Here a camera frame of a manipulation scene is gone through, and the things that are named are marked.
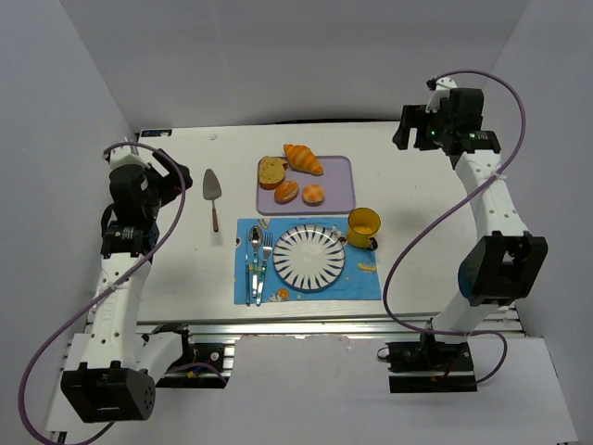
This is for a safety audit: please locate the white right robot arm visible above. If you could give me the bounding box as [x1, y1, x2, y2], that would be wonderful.
[394, 78, 548, 345]

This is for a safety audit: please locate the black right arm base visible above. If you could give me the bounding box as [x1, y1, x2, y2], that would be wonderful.
[377, 340, 477, 394]

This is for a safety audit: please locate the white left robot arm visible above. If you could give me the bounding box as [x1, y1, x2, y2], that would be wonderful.
[60, 144, 193, 424]

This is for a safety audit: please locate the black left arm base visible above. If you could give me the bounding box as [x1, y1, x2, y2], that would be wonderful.
[157, 325, 228, 389]

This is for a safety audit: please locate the round golden bread roll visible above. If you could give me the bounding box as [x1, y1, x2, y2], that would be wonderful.
[302, 184, 325, 206]

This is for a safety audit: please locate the brown toast slice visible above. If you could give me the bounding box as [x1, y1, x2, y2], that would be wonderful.
[258, 157, 288, 190]

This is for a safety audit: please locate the yellow enamel mug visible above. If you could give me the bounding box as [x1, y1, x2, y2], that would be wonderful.
[347, 208, 381, 251]

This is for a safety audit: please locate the sesame cream bun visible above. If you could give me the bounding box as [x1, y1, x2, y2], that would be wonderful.
[274, 180, 299, 204]

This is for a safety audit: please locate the orange striped croissant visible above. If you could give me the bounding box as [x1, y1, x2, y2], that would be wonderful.
[284, 144, 324, 176]

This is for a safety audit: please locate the white blue striped plate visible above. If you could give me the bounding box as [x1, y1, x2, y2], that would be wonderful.
[272, 224, 346, 292]

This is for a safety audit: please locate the blue cartoon placemat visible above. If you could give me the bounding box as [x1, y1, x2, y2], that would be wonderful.
[233, 217, 382, 305]

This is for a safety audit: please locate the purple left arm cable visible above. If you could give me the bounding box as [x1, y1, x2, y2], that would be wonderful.
[18, 142, 187, 445]

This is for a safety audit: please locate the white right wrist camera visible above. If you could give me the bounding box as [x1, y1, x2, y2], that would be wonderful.
[425, 77, 457, 113]

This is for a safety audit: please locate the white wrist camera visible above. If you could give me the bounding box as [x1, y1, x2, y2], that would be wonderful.
[104, 146, 150, 170]
[425, 77, 457, 113]

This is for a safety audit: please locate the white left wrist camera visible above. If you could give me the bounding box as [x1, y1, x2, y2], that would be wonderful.
[104, 146, 150, 170]

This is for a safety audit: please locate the silver spoon teal handle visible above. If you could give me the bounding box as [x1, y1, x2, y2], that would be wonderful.
[249, 225, 263, 306]

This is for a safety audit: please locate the silver fork teal handle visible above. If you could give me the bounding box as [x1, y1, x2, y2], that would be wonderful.
[256, 231, 273, 306]

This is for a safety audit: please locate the silver knife teal handle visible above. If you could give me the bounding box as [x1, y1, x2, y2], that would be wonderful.
[245, 243, 251, 307]

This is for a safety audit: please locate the aluminium table frame rail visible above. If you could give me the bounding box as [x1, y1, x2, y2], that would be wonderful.
[44, 306, 526, 443]

